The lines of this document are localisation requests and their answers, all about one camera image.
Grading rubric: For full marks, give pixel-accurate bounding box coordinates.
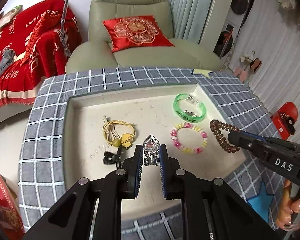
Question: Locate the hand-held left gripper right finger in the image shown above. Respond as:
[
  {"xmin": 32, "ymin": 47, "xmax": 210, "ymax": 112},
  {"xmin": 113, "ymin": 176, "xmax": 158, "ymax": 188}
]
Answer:
[{"xmin": 159, "ymin": 144, "xmax": 283, "ymax": 240}]

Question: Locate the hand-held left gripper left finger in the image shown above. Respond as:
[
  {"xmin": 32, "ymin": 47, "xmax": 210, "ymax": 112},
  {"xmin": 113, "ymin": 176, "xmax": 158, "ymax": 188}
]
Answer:
[{"xmin": 22, "ymin": 144, "xmax": 144, "ymax": 240}]

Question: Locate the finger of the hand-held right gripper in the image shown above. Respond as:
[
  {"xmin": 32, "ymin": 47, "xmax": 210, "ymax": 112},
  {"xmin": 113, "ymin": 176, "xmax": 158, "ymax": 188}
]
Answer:
[{"xmin": 227, "ymin": 131, "xmax": 300, "ymax": 179}]

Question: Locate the silver heart hair clip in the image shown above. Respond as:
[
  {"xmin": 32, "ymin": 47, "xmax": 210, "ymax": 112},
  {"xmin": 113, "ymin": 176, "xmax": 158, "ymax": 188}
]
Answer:
[{"xmin": 142, "ymin": 134, "xmax": 161, "ymax": 167}]

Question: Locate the black hair clip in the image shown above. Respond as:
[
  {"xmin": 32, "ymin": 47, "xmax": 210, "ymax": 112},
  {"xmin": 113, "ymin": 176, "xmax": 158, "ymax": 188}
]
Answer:
[{"xmin": 102, "ymin": 147, "xmax": 123, "ymax": 167}]

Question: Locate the pink yellow beaded bracelet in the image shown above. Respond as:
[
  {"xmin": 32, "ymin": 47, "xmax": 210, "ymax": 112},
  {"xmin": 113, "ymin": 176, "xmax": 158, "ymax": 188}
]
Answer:
[{"xmin": 170, "ymin": 122, "xmax": 208, "ymax": 155}]

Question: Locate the brown spiral hair tie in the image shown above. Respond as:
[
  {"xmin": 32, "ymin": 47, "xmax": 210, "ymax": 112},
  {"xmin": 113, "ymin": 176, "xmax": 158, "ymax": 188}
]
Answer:
[{"xmin": 209, "ymin": 119, "xmax": 240, "ymax": 154}]

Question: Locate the yellow hair tie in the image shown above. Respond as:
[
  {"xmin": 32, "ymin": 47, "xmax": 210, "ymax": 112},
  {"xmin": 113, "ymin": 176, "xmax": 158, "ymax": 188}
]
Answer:
[{"xmin": 102, "ymin": 115, "xmax": 137, "ymax": 148}]

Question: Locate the grey jewelry tray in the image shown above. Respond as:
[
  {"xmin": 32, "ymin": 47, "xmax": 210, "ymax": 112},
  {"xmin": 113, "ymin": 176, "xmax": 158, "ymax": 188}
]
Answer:
[{"xmin": 62, "ymin": 82, "xmax": 248, "ymax": 222}]

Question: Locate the green translucent bangle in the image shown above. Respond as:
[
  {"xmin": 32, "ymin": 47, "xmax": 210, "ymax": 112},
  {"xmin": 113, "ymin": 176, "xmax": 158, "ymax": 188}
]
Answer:
[{"xmin": 173, "ymin": 93, "xmax": 207, "ymax": 122}]

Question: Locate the silver chain bracelet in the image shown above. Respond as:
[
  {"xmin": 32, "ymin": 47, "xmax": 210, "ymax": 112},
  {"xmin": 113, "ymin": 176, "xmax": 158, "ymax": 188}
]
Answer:
[{"xmin": 183, "ymin": 108, "xmax": 200, "ymax": 118}]

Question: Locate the person's right hand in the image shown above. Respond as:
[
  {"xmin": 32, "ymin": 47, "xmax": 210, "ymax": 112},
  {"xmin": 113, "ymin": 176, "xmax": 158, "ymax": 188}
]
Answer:
[{"xmin": 275, "ymin": 179, "xmax": 300, "ymax": 232}]

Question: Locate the red plastic stool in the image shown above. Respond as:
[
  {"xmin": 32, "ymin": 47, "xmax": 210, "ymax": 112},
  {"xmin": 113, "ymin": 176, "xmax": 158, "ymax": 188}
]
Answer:
[{"xmin": 270, "ymin": 102, "xmax": 300, "ymax": 141}]

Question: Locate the slipper rack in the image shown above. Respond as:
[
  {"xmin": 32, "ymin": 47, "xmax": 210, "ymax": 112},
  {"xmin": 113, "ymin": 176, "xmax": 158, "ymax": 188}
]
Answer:
[{"xmin": 233, "ymin": 51, "xmax": 263, "ymax": 82}]

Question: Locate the white sheer curtain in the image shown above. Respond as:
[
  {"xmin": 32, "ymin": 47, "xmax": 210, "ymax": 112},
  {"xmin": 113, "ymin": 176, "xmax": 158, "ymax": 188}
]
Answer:
[{"xmin": 229, "ymin": 0, "xmax": 300, "ymax": 113}]

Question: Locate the grey checked tablecloth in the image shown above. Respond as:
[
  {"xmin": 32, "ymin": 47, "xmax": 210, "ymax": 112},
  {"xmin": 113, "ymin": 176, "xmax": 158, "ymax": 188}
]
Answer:
[{"xmin": 17, "ymin": 66, "xmax": 292, "ymax": 240}]

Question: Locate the white washing machine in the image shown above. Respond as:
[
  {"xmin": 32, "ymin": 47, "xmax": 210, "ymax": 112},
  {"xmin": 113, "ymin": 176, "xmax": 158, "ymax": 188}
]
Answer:
[{"xmin": 213, "ymin": 21, "xmax": 237, "ymax": 58}]

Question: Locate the white tumble dryer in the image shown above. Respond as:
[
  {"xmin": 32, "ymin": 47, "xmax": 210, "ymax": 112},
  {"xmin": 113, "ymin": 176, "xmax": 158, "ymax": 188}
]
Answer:
[{"xmin": 226, "ymin": 0, "xmax": 255, "ymax": 25}]

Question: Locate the red embroidered cushion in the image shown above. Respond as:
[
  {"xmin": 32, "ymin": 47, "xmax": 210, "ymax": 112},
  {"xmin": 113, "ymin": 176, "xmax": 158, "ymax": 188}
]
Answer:
[{"xmin": 102, "ymin": 15, "xmax": 175, "ymax": 53}]

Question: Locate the red gift box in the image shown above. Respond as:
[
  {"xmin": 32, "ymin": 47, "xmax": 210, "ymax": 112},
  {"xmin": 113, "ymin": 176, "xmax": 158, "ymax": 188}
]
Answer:
[{"xmin": 0, "ymin": 166, "xmax": 25, "ymax": 240}]

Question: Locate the grey sofa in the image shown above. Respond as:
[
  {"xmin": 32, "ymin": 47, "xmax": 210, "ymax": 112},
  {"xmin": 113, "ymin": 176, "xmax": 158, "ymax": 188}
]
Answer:
[{"xmin": 0, "ymin": 100, "xmax": 37, "ymax": 130}]

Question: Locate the grey green curtain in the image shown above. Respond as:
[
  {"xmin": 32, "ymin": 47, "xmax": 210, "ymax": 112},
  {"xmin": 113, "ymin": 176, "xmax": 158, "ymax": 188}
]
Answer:
[{"xmin": 161, "ymin": 0, "xmax": 217, "ymax": 41}]

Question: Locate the green leather armchair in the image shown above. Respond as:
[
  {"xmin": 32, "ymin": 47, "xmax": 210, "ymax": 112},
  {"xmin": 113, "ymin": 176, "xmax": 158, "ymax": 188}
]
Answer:
[{"xmin": 65, "ymin": 0, "xmax": 223, "ymax": 75}]

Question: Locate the red sofa blanket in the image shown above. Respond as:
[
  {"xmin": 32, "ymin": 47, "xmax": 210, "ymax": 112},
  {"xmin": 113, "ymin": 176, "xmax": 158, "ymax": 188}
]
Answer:
[{"xmin": 0, "ymin": 0, "xmax": 83, "ymax": 112}]

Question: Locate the grey clothing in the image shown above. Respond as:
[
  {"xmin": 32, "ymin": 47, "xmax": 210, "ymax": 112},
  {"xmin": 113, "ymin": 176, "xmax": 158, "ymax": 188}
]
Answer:
[{"xmin": 0, "ymin": 49, "xmax": 17, "ymax": 86}]

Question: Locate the photo print pillow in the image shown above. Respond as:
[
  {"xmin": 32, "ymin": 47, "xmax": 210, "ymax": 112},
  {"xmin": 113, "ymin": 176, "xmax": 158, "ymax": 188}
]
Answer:
[{"xmin": 0, "ymin": 4, "xmax": 23, "ymax": 38}]

